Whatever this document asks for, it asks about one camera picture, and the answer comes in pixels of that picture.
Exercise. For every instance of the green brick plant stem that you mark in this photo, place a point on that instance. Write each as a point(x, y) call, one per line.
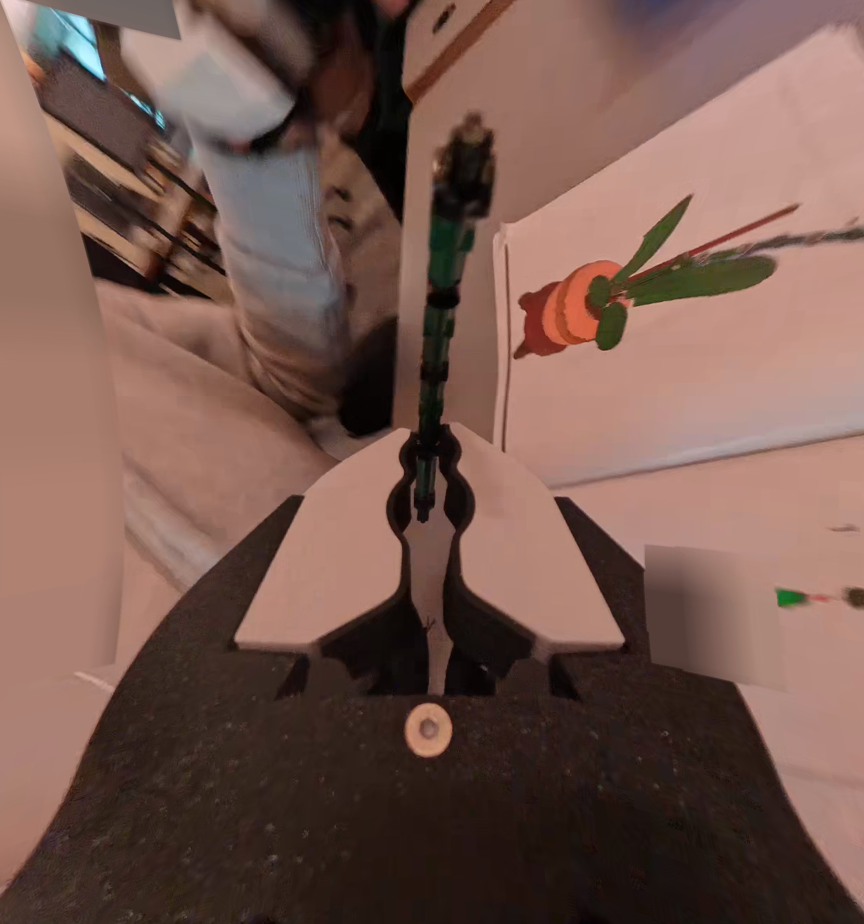
point(446, 252)

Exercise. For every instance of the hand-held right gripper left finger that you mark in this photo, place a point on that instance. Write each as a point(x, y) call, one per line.
point(331, 556)

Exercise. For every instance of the person's left forearm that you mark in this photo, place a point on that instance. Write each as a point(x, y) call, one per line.
point(273, 252)

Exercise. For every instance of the person's left hand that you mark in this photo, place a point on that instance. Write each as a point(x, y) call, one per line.
point(341, 79)

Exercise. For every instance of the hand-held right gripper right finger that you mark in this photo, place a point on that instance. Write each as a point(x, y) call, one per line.
point(533, 563)

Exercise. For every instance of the white instruction booklet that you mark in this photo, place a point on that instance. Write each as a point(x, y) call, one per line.
point(728, 361)

